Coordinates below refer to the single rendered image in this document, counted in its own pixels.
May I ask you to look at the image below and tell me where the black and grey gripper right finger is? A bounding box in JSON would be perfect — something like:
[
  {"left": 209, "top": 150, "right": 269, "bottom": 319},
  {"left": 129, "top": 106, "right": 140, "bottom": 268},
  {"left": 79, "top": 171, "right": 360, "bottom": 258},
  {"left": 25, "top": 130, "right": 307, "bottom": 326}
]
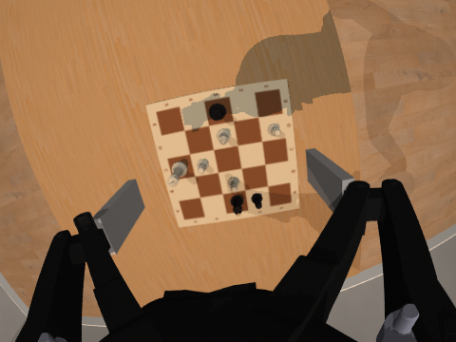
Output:
[{"left": 224, "top": 148, "right": 456, "bottom": 342}]

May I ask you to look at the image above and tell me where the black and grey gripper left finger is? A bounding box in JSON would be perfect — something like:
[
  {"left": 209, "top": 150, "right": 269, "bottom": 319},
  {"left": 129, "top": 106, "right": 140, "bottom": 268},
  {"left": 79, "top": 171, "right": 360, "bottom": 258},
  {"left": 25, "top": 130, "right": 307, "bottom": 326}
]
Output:
[{"left": 15, "top": 179, "right": 164, "bottom": 342}]

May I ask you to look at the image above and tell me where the brown and cream chessboard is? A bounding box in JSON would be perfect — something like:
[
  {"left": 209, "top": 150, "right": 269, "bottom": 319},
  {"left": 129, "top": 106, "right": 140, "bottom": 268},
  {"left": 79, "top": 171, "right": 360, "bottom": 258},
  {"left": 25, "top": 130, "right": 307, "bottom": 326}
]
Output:
[{"left": 146, "top": 79, "right": 299, "bottom": 227}]

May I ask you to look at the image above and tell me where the white chess pawn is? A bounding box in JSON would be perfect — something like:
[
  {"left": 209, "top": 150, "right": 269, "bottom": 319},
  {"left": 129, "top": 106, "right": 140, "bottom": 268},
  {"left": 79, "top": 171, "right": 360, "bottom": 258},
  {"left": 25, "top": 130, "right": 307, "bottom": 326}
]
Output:
[
  {"left": 197, "top": 159, "right": 209, "bottom": 174},
  {"left": 228, "top": 178, "right": 239, "bottom": 193},
  {"left": 268, "top": 123, "right": 281, "bottom": 137}
]

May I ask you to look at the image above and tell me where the white bishop chess piece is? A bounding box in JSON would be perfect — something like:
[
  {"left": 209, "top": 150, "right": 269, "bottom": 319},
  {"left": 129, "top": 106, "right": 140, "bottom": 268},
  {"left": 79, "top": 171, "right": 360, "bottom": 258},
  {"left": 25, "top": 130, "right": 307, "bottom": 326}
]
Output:
[{"left": 217, "top": 129, "right": 231, "bottom": 145}]

